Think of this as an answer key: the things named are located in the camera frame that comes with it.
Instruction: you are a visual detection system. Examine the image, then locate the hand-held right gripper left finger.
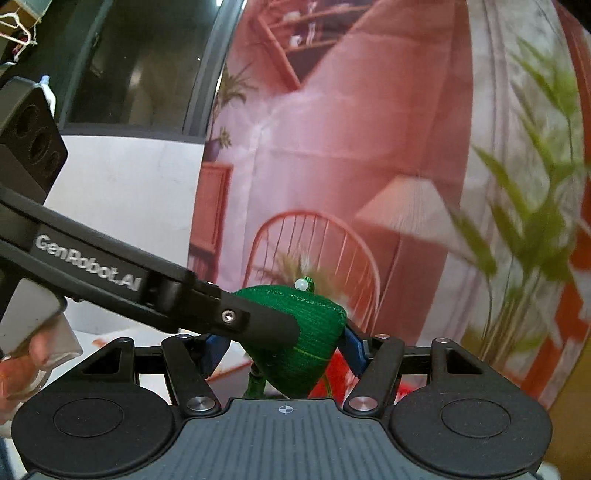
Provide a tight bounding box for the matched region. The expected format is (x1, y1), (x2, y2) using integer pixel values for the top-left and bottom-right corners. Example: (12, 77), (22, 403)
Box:
(81, 335), (232, 416)

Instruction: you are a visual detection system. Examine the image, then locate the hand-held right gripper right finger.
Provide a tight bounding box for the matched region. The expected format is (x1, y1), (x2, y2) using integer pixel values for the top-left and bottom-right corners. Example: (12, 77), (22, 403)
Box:
(339, 323), (485, 416)

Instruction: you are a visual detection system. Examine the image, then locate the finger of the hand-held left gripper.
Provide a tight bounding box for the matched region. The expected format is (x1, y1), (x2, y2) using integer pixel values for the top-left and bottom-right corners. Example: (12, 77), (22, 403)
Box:
(181, 278), (302, 350)

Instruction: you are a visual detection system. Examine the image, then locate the red cardboard box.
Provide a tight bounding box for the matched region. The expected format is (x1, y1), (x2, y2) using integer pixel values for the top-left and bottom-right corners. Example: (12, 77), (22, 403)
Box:
(307, 355), (416, 407)

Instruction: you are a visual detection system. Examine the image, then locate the green crocheted toy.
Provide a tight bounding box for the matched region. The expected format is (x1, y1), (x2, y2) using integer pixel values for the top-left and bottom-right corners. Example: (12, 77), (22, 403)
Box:
(233, 276), (348, 400)

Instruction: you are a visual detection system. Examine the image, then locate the person's left hand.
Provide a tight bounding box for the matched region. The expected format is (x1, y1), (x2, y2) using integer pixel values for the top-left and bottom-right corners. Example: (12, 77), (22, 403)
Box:
(0, 331), (52, 426)

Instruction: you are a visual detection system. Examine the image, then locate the printed backdrop cloth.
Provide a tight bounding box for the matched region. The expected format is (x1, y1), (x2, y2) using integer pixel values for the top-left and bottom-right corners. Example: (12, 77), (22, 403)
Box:
(187, 0), (591, 411)

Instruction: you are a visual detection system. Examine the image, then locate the wooden board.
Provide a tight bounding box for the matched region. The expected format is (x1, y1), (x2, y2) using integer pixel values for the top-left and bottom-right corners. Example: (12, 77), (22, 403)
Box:
(544, 318), (591, 468)

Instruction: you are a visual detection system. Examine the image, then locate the white clothes hanger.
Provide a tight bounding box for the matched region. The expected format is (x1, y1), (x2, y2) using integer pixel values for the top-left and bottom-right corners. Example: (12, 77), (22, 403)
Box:
(0, 11), (38, 48)

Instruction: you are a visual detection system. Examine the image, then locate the dark window frame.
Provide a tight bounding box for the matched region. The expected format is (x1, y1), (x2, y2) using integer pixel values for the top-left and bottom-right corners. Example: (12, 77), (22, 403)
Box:
(0, 0), (245, 144)

